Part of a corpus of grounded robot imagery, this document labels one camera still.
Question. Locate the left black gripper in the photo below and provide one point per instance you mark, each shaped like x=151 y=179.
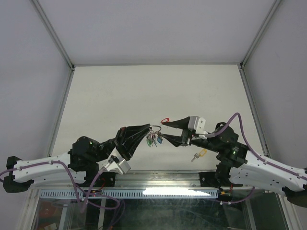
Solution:
x=128 y=138

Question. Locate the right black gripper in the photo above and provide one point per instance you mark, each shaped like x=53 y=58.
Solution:
x=187 y=135

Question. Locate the key with red tag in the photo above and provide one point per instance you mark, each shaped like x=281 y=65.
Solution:
x=165 y=120

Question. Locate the large keyring with coloured keys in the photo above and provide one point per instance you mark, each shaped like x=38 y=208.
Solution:
x=154 y=136

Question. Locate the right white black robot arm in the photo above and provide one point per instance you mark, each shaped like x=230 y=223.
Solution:
x=239 y=164

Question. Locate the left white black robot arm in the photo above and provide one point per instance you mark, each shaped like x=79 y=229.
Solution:
x=83 y=164

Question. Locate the key with yellow tag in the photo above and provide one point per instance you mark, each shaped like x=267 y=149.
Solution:
x=202 y=153

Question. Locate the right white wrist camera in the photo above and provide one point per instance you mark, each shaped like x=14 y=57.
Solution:
x=197 y=124

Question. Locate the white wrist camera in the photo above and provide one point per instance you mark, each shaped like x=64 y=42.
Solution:
x=114 y=163
x=197 y=124

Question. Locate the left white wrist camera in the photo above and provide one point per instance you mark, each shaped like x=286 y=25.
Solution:
x=114 y=163

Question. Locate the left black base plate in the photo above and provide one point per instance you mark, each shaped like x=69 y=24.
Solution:
x=106 y=179

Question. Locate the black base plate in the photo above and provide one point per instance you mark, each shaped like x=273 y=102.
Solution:
x=106 y=179
x=216 y=179

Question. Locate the aluminium mounting rail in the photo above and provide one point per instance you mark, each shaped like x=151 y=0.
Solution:
x=135 y=179

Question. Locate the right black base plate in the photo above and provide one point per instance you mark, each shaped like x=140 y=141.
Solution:
x=216 y=179

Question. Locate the grey slotted cable duct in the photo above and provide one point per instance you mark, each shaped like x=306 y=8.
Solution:
x=149 y=192

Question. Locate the left aluminium frame post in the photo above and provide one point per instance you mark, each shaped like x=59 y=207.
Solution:
x=52 y=33

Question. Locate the aluminium frame post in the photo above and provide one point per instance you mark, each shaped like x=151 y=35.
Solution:
x=52 y=33
x=261 y=32

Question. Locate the right aluminium frame post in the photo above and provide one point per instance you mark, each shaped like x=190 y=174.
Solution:
x=261 y=32

